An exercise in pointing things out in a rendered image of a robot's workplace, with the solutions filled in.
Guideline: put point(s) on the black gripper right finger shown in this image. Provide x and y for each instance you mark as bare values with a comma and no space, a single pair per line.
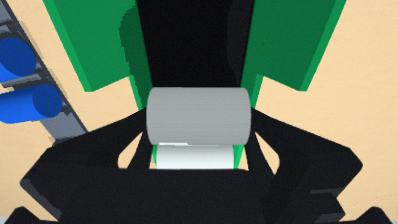
310,166

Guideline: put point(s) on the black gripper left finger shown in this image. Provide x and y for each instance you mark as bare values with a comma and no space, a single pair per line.
101,147

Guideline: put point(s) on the grey ribbed rack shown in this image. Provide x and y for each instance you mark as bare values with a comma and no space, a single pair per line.
60,128

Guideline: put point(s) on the blue cylinder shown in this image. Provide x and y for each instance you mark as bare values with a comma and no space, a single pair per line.
16,59
29,104

